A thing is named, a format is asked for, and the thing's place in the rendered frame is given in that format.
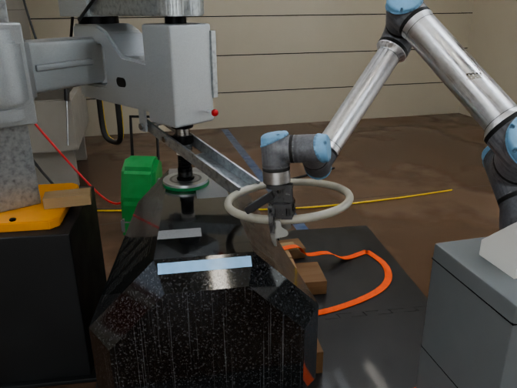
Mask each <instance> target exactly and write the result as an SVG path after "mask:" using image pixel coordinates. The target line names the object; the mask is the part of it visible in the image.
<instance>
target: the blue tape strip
mask: <svg viewBox="0 0 517 388"><path fill-rule="evenodd" d="M250 266H252V259H251V256H239V257H229V258H220V259H202V260H193V261H184V262H174V263H158V275H161V274H170V273H187V272H197V271H206V270H214V269H231V268H240V267H250Z"/></svg>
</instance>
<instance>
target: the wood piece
mask: <svg viewBox="0 0 517 388"><path fill-rule="evenodd" d="M42 201H43V206H44V209H57V208H65V207H72V206H86V205H91V204H92V191H91V187H89V188H81V189H66V190H58V191H49V192H45V194H44V196H43V199H42Z"/></svg>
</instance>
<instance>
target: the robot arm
mask: <svg viewBox="0 0 517 388"><path fill-rule="evenodd" d="M423 1H424V0H386V4H385V9H386V17H385V29H384V32H383V33H382V36H381V38H380V39H379V41H378V43H377V45H376V47H377V49H378V50H377V52H376V53H375V54H374V56H373V57H372V60H371V61H370V63H369V64H368V65H367V67H366V68H365V70H364V72H363V73H362V74H361V76H360V77H359V79H358V81H357V82H356V83H355V85H354V86H353V88H352V90H351V91H350V93H349V94H348V95H347V97H346V98H345V100H344V102H343V103H342V104H341V106H340V107H339V109H338V111H337V112H336V114H335V115H334V116H333V118H332V120H331V121H330V123H329V124H328V125H327V127H326V128H325V130H324V132H323V133H322V134H321V133H317V134H305V135H289V133H288V132H287V131H274V132H268V133H266V134H264V135H262V137H261V145H260V147H261V152H262V174H263V183H264V184H266V187H267V189H270V190H271V191H270V192H268V193H266V194H265V195H263V196H261V197H260V198H258V199H256V200H255V201H253V202H249V203H248V204H247V206H246V207H245V208H244V210H245V212H246V213H247V214H249V213H251V212H255V211H256V210H257V209H258V208H259V207H261V206H263V205H265V204H266V203H268V216H269V232H270V236H271V239H272V243H273V244H274V246H277V242H276V239H277V240H278V241H279V240H280V238H282V237H286V236H287V235H288V234H289V233H288V231H287V230H288V229H291V228H292V225H291V224H285V225H282V223H281V221H280V220H276V221H275V218H276V219H292V217H293V216H294V215H295V197H293V191H292V188H293V182H290V181H291V179H290V163H300V162H302V163H303V166H304V169H305V172H306V173H307V174H308V176H309V177H311V178H312V179H317V180H320V179H324V178H326V177H327V176H328V175H329V174H330V172H331V171H332V164H333V162H334V161H335V160H336V158H337V156H338V155H339V152H340V151H341V149H342V147H343V146H344V144H345V143H346V142H347V140H348V139H349V136H350V135H351V134H352V132H353V131H354V129H355V127H356V126H357V125H358V123H359V122H360V120H361V119H362V117H363V115H364V114H365V112H366V111H367V109H368V108H369V106H370V105H371V104H372V102H373V100H374V99H375V97H376V96H377V94H378V93H379V91H380V89H381V88H382V87H383V85H384V84H385V82H386V80H387V79H388V77H389V76H390V74H391V73H392V71H393V69H394V68H395V67H396V65H397V64H398V63H399V62H404V61H405V59H406V58H407V56H408V54H409V53H410V51H411V49H412V48H414V50H416V51H417V53H418V54H419V55H420V56H421V57H422V59H423V60H424V61H425V62H426V63H427V65H428V66H429V67H430V68H431V69H432V71H433V72H434V73H435V74H436V75H437V76H438V77H439V78H440V79H441V80H442V82H443V83H444V84H445V85H446V87H447V88H448V89H449V90H450V91H451V93H452V94H453V95H454V96H455V97H456V98H457V99H458V100H459V101H460V102H461V104H462V105H463V106H464V107H465V109H466V110H467V111H468V112H469V113H470V115H471V116H472V117H473V118H474V119H475V120H476V121H477V123H478V124H480V126H481V127H482V128H483V129H484V130H485V134H484V139H483V140H484V142H485V143H486V144H487V145H488V146H486V147H485V149H484V150H483V151H482V164H483V166H484V168H485V171H486V174H487V176H488V178H489V181H490V184H491V187H492V190H493V192H494V195H495V198H496V201H497V203H498V205H499V229H500V230H501V229H504V228H505V227H507V226H510V225H511V224H513V223H515V222H517V105H516V104H515V103H514V102H513V101H512V99H511V98H510V97H509V96H508V95H507V94H506V93H505V92H504V91H503V89H502V88H501V87H500V86H499V85H498V84H497V83H496V82H495V81H494V79H493V78H492V77H491V76H490V75H489V74H488V73H487V72H486V71H485V70H484V68H483V67H481V65H480V64H479V63H477V61H476V60H475V59H474V58H473V57H472V56H471V55H470V54H469V53H468V51H467V50H466V49H465V48H464V47H463V46H462V45H461V44H460V43H459V41H458V40H457V39H456V38H455V37H454V36H453V35H452V34H451V33H450V32H449V30H448V29H447V28H446V27H445V26H444V25H443V24H442V23H441V22H440V21H439V20H438V19H437V18H436V17H435V16H434V15H433V14H432V11H431V10H430V8H429V7H428V6H427V5H426V4H425V3H424V2H423ZM279 190H280V191H279Z"/></svg>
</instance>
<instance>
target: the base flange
mask: <svg viewBox="0 0 517 388"><path fill-rule="evenodd" d="M38 188H39V193H40V198H41V203H40V204H37V205H33V206H26V207H23V208H19V209H13V210H9V211H6V212H0V232H19V231H32V230H44V229H53V228H55V227H57V226H60V225H61V223H62V221H63V219H64V218H65V216H66V214H67V212H68V211H69V209H70V207H65V208H57V209H44V206H43V201H42V199H43V196H44V194H45V192H49V191H58V190H66V189H79V187H78V185H77V184H74V183H58V184H42V185H38Z"/></svg>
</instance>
